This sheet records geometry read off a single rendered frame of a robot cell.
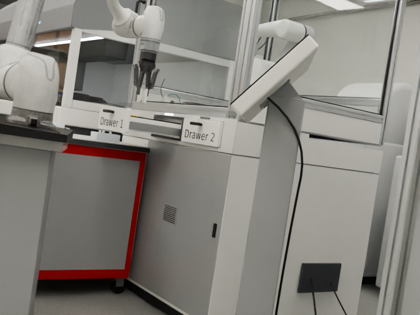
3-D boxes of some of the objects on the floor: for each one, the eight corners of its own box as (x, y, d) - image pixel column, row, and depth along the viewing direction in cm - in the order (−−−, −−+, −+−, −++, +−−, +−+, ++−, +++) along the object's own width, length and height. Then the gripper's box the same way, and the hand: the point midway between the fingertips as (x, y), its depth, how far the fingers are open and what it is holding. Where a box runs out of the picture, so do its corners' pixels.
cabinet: (204, 344, 244) (233, 154, 241) (100, 275, 328) (121, 134, 325) (357, 329, 299) (381, 174, 296) (235, 273, 383) (253, 152, 380)
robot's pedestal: (-48, 339, 211) (-20, 130, 209) (-30, 312, 241) (-5, 129, 238) (37, 345, 217) (65, 142, 214) (45, 319, 246) (70, 139, 244)
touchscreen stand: (143, 403, 183) (190, 80, 180) (169, 353, 228) (207, 93, 225) (303, 435, 178) (355, 102, 175) (297, 377, 223) (338, 112, 220)
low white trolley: (13, 300, 263) (37, 133, 261) (-21, 264, 314) (-2, 124, 311) (129, 295, 297) (150, 147, 294) (80, 264, 347) (99, 137, 345)
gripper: (159, 55, 278) (150, 105, 279) (130, 49, 269) (122, 100, 270) (166, 55, 272) (159, 105, 273) (138, 48, 263) (130, 100, 264)
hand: (142, 95), depth 271 cm, fingers closed
